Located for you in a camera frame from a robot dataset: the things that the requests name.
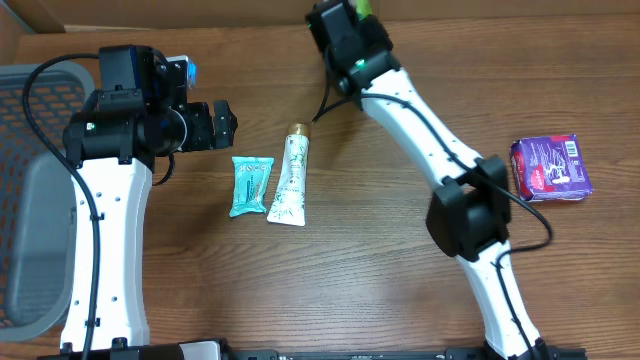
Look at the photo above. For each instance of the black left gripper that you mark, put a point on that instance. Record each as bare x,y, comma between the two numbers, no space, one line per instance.
208,137

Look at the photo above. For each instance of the teal wet wipes pack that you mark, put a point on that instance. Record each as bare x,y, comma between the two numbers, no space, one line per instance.
251,177

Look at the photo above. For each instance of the white green cosmetic tube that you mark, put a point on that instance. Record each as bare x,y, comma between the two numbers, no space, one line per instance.
289,204

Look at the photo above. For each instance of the green yellow snack pouch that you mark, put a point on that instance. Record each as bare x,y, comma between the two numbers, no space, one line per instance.
363,8

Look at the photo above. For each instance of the purple sanitary pad pack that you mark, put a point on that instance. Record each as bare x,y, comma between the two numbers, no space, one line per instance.
550,168

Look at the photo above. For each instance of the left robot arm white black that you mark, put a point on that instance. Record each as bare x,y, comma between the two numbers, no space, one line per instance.
140,113

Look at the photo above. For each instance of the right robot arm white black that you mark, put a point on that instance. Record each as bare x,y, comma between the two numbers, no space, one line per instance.
470,211

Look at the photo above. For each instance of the grey plastic mesh basket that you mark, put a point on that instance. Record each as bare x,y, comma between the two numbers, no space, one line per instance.
38,222

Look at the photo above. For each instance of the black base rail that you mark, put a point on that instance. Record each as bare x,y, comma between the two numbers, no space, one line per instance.
219,349

